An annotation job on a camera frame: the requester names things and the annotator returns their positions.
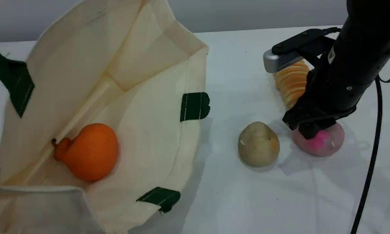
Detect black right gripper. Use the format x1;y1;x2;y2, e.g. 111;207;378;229
282;62;377;140

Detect pink peach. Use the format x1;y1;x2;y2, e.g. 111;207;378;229
292;122;345;157

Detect cream canvas bag green handles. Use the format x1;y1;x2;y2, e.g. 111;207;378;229
0;0;211;234

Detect orange toy fruit with stem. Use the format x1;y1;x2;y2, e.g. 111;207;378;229
51;123;119;182

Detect ridged golden bread loaf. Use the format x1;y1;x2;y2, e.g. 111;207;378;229
273;59;311;109

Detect beige toy potato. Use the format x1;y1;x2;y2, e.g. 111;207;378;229
238;122;280;168

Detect black cable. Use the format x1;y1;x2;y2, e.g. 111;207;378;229
350;47;390;234

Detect silver wrist camera black mount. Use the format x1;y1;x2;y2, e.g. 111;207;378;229
263;28;337;73

